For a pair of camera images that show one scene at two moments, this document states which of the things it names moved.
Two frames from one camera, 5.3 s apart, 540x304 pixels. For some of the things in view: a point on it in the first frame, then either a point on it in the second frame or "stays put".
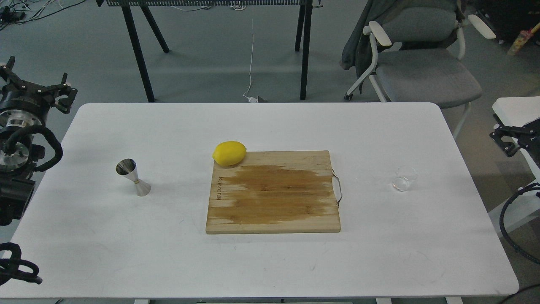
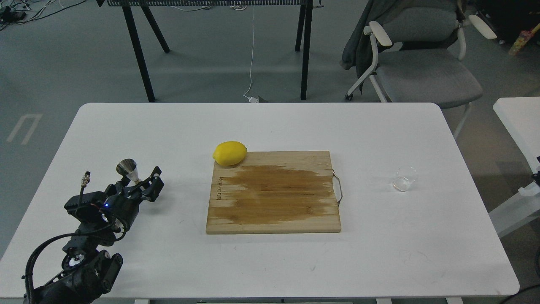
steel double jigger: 128,167 stays put
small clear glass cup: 404,174 stays put
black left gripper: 21,94 → 122,206
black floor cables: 13,13 stays put
